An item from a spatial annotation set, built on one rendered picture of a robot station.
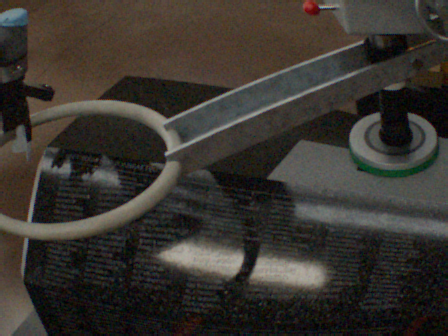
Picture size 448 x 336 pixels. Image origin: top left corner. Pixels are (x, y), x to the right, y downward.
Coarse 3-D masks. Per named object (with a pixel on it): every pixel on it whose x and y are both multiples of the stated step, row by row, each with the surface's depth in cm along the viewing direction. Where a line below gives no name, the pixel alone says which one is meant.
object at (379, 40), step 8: (368, 40) 162; (376, 40) 158; (384, 40) 157; (392, 40) 157; (400, 40) 164; (368, 48) 159; (376, 48) 158; (384, 48) 158; (392, 48) 158; (400, 48) 158; (408, 48) 165; (368, 56) 161; (376, 56) 158; (384, 56) 157; (392, 56) 157
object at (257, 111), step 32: (320, 64) 168; (352, 64) 168; (384, 64) 156; (416, 64) 155; (224, 96) 170; (256, 96) 170; (288, 96) 169; (320, 96) 159; (352, 96) 159; (192, 128) 172; (224, 128) 160; (256, 128) 161; (288, 128) 161; (192, 160) 163
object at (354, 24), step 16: (336, 0) 147; (352, 0) 144; (368, 0) 144; (384, 0) 144; (400, 0) 144; (336, 16) 153; (352, 16) 145; (368, 16) 146; (384, 16) 146; (400, 16) 146; (352, 32) 147; (368, 32) 147; (384, 32) 148; (400, 32) 148; (416, 32) 148
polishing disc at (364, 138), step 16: (352, 128) 176; (368, 128) 175; (416, 128) 173; (432, 128) 172; (352, 144) 171; (368, 144) 170; (416, 144) 167; (432, 144) 166; (368, 160) 166; (384, 160) 164; (400, 160) 163; (416, 160) 162
